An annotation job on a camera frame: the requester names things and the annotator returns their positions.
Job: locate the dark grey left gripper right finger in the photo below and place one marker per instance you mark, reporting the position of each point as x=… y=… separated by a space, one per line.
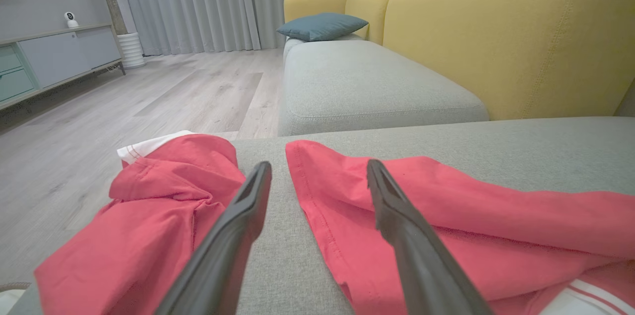
x=416 y=255

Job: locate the blue throw pillow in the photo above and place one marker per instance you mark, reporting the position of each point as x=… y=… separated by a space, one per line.
x=322 y=26

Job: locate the red Bulls basketball jersey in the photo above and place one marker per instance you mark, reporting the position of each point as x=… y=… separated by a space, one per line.
x=471 y=216

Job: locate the white rug with brown edge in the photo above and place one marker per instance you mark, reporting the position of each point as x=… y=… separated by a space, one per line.
x=10 y=297

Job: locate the yellow sofa armrest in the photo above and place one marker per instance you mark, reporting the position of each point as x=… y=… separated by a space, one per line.
x=312 y=3

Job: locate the large yellow sofa back cushion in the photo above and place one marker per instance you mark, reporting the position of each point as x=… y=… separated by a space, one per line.
x=496 y=47

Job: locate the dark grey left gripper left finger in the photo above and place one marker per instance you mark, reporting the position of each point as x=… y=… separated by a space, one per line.
x=223 y=245

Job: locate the grey TV cabinet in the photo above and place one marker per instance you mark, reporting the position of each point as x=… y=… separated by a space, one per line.
x=54 y=59

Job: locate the white ribbed cylinder appliance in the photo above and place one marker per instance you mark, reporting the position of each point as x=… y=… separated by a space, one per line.
x=131 y=51

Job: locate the small yellow sofa back cushion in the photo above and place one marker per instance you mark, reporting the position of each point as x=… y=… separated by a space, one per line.
x=369 y=7

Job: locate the white security camera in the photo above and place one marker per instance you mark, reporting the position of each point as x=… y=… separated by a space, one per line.
x=71 y=20

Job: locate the red shorts with white trim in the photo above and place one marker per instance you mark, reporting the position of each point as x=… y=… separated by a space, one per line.
x=149 y=216

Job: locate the grey pleated curtain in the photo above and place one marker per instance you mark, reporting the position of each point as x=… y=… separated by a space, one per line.
x=198 y=2

